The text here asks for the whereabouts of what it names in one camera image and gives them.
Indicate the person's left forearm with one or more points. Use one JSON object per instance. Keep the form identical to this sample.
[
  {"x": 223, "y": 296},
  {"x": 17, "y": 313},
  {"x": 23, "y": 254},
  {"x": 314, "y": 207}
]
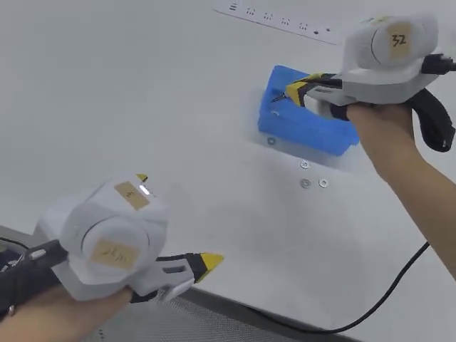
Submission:
[{"x": 39, "y": 320}]

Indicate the white table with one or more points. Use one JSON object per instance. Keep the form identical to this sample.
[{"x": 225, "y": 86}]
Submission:
[{"x": 142, "y": 107}]

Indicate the white power strip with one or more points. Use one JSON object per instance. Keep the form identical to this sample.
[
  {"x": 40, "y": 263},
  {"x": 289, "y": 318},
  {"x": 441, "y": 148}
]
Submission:
[{"x": 278, "y": 18}]

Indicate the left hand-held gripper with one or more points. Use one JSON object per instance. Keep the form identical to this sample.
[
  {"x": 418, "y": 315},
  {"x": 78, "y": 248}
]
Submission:
[{"x": 107, "y": 228}]

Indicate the person's right forearm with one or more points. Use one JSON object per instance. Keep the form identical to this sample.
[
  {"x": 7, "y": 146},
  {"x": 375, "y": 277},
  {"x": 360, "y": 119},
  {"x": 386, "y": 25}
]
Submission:
[{"x": 420, "y": 199}]

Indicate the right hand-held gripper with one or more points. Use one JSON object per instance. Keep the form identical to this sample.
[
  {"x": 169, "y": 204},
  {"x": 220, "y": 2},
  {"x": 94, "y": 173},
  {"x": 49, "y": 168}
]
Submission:
[{"x": 388, "y": 53}]

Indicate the person's right hand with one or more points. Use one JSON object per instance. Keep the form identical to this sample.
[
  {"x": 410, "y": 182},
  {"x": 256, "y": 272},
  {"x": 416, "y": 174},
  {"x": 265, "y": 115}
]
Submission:
[{"x": 381, "y": 121}]

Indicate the dark metal tweezers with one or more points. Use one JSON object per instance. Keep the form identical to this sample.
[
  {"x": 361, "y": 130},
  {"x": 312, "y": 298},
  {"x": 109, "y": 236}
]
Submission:
[{"x": 278, "y": 99}]

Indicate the person's left hand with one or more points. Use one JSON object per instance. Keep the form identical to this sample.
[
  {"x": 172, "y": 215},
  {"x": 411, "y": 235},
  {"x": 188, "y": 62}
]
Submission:
[{"x": 114, "y": 295}]

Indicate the blue plastic container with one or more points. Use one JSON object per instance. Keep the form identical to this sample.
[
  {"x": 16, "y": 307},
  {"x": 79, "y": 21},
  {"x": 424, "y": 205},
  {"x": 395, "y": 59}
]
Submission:
[{"x": 303, "y": 124}]

